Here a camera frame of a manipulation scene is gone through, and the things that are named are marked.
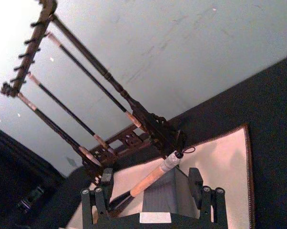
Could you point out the white mat brown border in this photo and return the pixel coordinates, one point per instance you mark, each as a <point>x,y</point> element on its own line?
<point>224,162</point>

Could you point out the black table cloth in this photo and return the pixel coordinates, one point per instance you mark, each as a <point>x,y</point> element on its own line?
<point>272,107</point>

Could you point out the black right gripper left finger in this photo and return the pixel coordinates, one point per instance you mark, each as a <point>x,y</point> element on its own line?
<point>93,202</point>

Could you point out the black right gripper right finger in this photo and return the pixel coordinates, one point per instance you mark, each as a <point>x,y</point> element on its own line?
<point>212,202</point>

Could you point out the dark wooden brush rack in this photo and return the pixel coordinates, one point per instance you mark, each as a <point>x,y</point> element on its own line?
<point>115,82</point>

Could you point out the grey square block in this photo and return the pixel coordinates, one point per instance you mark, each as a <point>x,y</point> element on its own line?
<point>172,195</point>

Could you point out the small dark grey object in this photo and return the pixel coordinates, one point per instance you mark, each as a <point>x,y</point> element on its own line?
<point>30,199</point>

